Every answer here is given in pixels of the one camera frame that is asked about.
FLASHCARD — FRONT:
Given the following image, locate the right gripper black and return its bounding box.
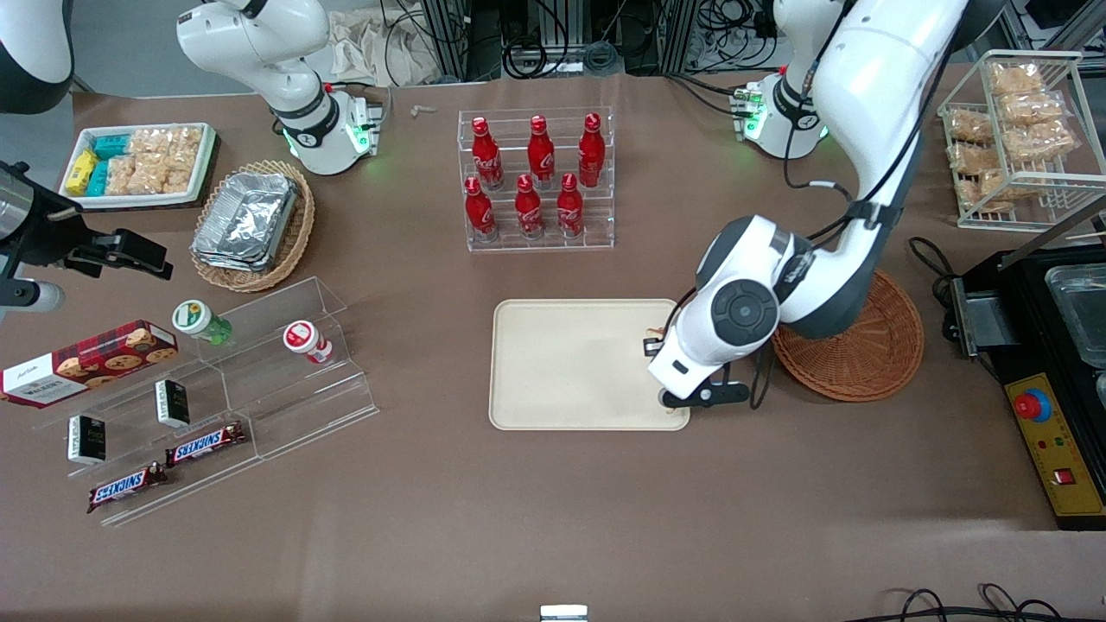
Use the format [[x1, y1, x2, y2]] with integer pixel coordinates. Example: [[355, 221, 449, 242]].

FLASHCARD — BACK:
[[0, 194, 174, 281]]

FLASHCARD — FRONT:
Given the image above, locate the cream rectangular plastic tray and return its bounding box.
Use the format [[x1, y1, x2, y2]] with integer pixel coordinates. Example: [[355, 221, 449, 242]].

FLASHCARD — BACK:
[[489, 299, 692, 432]]

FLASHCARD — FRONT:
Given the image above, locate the white rectangular snack tray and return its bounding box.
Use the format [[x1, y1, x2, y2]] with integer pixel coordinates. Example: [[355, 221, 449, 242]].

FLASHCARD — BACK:
[[59, 123, 219, 212]]

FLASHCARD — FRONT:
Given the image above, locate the light oval wicker basket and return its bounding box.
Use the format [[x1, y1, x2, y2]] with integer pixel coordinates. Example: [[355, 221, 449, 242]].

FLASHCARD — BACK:
[[189, 160, 316, 294]]

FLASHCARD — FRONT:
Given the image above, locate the round brown wicker basket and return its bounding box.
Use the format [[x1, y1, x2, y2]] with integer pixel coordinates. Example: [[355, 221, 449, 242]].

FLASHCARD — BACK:
[[772, 270, 925, 403]]

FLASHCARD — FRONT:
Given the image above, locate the steel food tray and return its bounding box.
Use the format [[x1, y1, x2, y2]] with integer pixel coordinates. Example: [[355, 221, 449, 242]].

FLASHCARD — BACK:
[[1045, 263, 1106, 370]]

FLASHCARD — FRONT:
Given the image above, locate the green capped small bottle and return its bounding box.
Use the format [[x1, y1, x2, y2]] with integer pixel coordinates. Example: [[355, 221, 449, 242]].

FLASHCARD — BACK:
[[171, 299, 234, 347]]

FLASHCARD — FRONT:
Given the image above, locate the yellow snack packet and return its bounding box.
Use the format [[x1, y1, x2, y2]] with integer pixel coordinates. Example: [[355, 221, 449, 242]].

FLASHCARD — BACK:
[[65, 150, 98, 196]]

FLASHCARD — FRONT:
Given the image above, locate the stack of foil containers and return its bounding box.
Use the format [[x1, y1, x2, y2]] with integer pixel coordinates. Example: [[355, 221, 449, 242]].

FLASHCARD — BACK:
[[191, 171, 300, 274]]

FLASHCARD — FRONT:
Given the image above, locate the red tartan cookie box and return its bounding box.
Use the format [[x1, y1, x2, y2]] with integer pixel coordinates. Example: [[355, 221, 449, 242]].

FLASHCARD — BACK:
[[0, 319, 180, 409]]

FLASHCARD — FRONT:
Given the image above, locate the clear acrylic bottle rack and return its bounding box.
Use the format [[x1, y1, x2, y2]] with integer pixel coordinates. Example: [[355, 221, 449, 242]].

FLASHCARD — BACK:
[[457, 106, 617, 254]]

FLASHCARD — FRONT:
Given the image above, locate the small black white box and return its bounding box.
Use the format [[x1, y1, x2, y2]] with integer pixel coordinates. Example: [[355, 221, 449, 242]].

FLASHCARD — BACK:
[[155, 379, 191, 429], [67, 415, 108, 467]]

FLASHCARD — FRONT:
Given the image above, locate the red cola bottle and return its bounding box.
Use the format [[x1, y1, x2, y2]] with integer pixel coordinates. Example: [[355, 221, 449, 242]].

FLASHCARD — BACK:
[[556, 172, 586, 238], [470, 117, 505, 192], [514, 174, 546, 240], [527, 114, 557, 187], [578, 112, 605, 189], [463, 176, 499, 240]]

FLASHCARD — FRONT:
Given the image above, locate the red capped small bottle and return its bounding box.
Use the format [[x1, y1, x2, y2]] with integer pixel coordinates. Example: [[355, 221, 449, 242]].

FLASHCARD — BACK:
[[283, 320, 334, 366]]

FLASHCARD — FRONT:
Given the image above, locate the Snickers chocolate bar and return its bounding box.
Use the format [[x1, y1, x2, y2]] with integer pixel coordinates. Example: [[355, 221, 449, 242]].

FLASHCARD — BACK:
[[164, 421, 248, 468], [86, 462, 170, 516]]

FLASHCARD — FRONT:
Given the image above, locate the clear acrylic stepped shelf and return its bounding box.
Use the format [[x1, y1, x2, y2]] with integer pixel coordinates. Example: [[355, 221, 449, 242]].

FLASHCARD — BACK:
[[33, 276, 381, 529]]

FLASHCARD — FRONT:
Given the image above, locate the beige cloth bag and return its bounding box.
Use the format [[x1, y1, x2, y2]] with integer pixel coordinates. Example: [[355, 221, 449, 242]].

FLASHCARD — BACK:
[[327, 9, 443, 88]]

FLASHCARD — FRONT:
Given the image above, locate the clear bag of fried snacks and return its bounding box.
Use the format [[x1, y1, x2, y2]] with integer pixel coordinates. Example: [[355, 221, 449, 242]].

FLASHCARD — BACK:
[[988, 61, 1047, 97], [979, 168, 1040, 213], [948, 142, 1003, 175], [997, 90, 1065, 127], [1002, 120, 1078, 162], [949, 110, 996, 144]]

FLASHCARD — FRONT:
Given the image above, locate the black sealing machine yellow panel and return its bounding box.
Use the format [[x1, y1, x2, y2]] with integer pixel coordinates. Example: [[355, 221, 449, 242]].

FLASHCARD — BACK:
[[942, 207, 1106, 531]]

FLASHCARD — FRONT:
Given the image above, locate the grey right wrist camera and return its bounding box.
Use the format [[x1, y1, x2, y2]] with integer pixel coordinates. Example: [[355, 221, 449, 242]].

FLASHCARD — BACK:
[[0, 278, 67, 317]]

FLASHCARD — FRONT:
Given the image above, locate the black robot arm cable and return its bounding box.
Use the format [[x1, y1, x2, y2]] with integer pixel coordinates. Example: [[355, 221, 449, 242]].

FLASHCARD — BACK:
[[747, 0, 962, 412]]

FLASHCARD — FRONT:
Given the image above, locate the black machine power cable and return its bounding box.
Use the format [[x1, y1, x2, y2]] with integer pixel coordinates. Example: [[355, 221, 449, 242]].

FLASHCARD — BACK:
[[907, 235, 962, 346]]

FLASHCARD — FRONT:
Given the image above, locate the black cable coil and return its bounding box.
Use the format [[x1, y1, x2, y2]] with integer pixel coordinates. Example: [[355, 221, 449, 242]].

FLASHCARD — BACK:
[[503, 38, 573, 79]]

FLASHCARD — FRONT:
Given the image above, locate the black floor cable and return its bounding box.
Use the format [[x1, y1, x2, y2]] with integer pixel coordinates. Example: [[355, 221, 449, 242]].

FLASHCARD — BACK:
[[842, 583, 1065, 622]]

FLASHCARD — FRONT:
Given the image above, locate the white wire rack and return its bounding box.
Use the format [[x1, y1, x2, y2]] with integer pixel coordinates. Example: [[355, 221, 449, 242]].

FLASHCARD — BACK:
[[938, 49, 1106, 232]]

